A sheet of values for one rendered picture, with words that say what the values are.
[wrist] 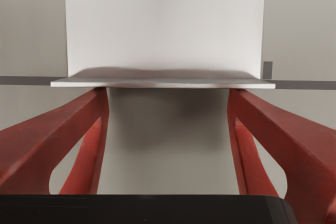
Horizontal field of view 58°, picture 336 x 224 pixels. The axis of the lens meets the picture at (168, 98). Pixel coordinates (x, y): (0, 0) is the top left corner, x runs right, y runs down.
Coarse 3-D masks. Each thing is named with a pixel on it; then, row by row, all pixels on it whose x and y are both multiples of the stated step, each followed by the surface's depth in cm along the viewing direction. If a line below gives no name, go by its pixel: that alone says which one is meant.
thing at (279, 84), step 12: (0, 84) 14; (12, 84) 14; (24, 84) 14; (36, 84) 14; (48, 84) 14; (276, 84) 14; (288, 84) 14; (300, 84) 14; (312, 84) 14; (324, 84) 14
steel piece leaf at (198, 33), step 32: (96, 0) 13; (128, 0) 13; (160, 0) 13; (192, 0) 13; (224, 0) 13; (256, 0) 13; (96, 32) 13; (128, 32) 13; (160, 32) 13; (192, 32) 13; (224, 32) 13; (256, 32) 13; (96, 64) 13; (128, 64) 13; (160, 64) 13; (192, 64) 13; (224, 64) 13; (256, 64) 13
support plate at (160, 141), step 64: (0, 0) 13; (64, 0) 13; (320, 0) 13; (0, 64) 14; (64, 64) 14; (320, 64) 13; (0, 128) 14; (128, 128) 14; (192, 128) 14; (128, 192) 14; (192, 192) 14
